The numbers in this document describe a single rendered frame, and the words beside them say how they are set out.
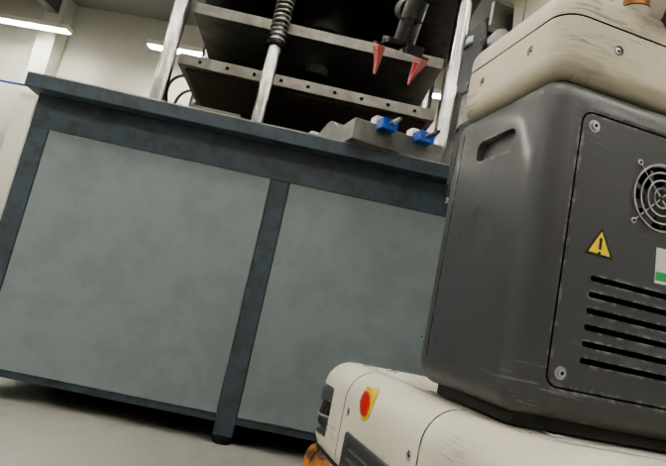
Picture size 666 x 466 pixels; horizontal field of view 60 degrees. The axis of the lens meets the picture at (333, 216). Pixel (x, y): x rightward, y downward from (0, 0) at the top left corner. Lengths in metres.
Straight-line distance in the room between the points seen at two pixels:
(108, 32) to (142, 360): 8.93
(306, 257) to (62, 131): 0.71
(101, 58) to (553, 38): 9.50
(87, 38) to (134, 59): 0.87
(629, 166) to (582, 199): 0.08
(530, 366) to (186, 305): 1.02
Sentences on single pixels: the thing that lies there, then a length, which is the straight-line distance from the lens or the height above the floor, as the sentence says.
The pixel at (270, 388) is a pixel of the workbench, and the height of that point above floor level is 0.15.
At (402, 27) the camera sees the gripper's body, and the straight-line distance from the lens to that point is 1.55.
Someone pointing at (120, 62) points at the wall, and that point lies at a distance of 9.93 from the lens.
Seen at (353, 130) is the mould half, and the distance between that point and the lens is 1.48.
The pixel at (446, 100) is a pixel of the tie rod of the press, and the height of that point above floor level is 1.31.
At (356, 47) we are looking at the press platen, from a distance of 2.62.
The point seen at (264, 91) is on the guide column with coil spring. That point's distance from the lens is 2.44.
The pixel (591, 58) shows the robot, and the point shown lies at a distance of 0.78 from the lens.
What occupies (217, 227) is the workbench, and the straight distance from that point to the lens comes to 1.53.
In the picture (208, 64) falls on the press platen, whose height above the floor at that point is 1.26.
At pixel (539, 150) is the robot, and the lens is 0.72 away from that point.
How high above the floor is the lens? 0.36
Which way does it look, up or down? 10 degrees up
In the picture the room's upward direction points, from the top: 12 degrees clockwise
